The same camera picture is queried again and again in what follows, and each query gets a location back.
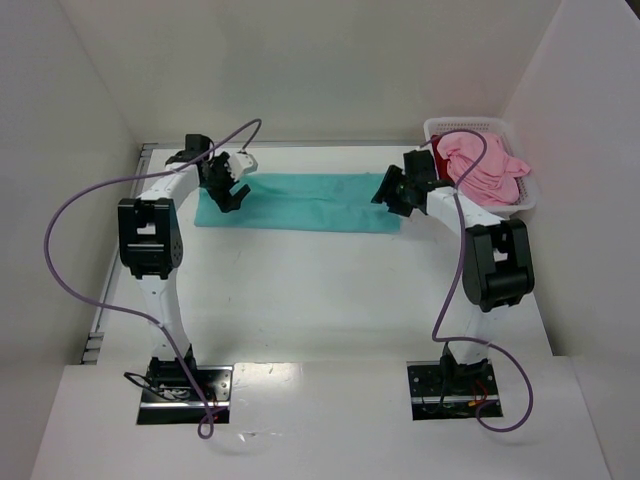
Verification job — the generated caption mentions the teal t shirt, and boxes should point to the teal t shirt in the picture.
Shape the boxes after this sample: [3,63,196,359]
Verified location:
[194,173,401,234]

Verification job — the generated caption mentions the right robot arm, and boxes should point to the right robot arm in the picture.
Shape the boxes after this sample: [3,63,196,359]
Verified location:
[372,150,535,391]

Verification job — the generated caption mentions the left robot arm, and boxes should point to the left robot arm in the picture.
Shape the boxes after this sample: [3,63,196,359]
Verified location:
[118,134,258,399]

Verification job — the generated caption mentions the red t shirt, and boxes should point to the red t shirt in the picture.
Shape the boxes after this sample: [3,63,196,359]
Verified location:
[430,135,453,183]

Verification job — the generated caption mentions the pink t shirt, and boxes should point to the pink t shirt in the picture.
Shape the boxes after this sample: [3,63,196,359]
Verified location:
[436,132,531,206]

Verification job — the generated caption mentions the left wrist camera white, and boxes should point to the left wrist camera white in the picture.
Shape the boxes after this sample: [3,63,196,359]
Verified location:
[227,151,258,181]

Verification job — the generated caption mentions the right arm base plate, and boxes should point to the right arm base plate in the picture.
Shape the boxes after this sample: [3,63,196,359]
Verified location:
[407,361,503,421]

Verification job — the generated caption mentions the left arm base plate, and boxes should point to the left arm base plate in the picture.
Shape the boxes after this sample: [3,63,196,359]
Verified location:
[127,366,234,426]

